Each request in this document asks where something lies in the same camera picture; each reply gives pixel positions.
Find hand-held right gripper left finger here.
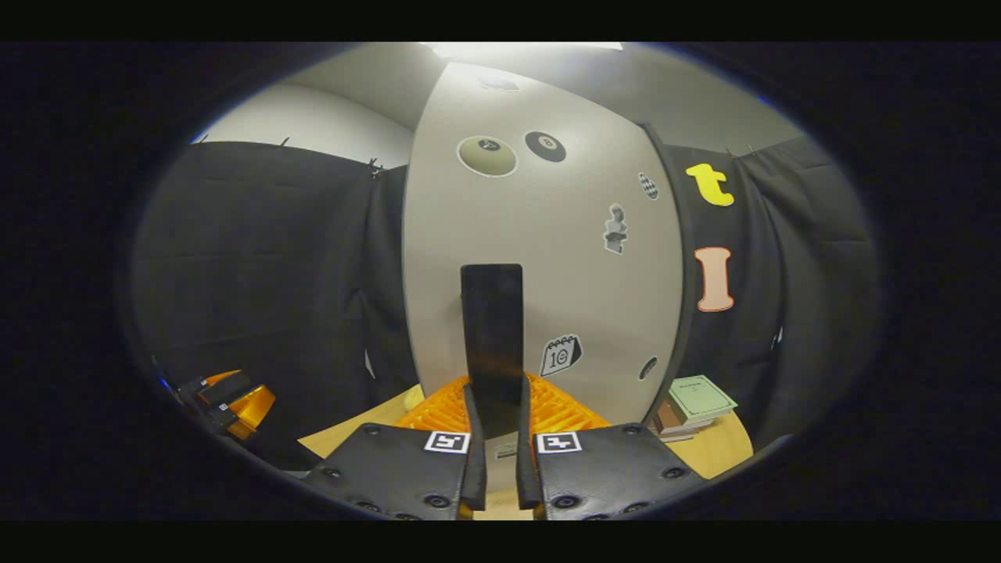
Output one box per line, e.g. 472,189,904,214
301,375,487,521

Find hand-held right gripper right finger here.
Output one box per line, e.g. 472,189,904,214
516,374,709,521

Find black door handle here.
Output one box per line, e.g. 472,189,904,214
460,264,525,439

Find grey cabinet door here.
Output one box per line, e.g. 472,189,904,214
401,63,685,493

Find black backdrop cloth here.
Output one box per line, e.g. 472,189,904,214
129,137,881,470

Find white book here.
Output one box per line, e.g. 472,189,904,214
657,418,724,443

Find green book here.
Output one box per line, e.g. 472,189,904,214
667,375,738,421

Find large ceiling light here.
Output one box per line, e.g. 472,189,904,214
422,42,624,59

